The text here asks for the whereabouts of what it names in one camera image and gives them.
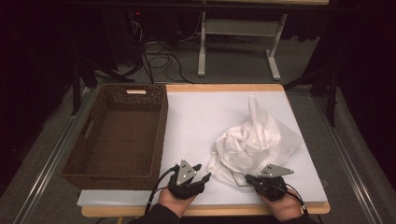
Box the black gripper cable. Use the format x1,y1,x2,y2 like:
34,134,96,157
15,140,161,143
285,186,310,217
144,163,180,217

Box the white desk frame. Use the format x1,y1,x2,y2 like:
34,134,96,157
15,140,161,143
191,0,331,82

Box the metal floor rail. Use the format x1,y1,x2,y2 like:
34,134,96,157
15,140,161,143
312,95,385,224
11,86,101,224

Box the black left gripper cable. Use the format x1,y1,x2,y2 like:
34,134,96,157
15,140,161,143
144,163,180,217

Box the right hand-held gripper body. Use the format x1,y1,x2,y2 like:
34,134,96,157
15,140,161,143
252,163,295,203

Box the person's left hand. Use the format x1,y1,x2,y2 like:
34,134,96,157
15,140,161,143
157,187,196,219

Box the dark computer tower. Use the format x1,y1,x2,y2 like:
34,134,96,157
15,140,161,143
102,8,145,69

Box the black stand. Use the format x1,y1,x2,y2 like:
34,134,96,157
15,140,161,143
282,65,340,129
70,58,135,117

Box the person's right hand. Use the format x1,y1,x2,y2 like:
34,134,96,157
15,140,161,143
262,192,304,223

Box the brown woven basket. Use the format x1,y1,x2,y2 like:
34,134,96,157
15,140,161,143
60,82,169,191

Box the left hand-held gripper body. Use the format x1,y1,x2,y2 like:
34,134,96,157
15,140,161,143
167,159,207,201

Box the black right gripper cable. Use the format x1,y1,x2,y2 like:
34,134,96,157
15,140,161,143
285,186,310,217

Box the black floor cables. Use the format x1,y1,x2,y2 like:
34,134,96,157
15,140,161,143
140,39,194,85

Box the white table mat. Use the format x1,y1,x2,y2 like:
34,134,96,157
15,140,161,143
77,90,329,207

